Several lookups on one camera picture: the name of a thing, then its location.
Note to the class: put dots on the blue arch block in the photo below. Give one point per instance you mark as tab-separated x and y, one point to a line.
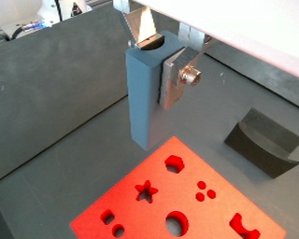
149	118

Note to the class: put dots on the red shape sorter board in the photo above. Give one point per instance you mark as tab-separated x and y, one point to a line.
176	198

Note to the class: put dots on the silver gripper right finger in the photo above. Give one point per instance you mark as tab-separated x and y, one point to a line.
180	73

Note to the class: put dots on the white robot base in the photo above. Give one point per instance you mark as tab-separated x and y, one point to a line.
53	12

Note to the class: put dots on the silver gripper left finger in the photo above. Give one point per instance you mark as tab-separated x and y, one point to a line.
141	24

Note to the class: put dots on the black curved holder block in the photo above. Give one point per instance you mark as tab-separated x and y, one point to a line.
265	143

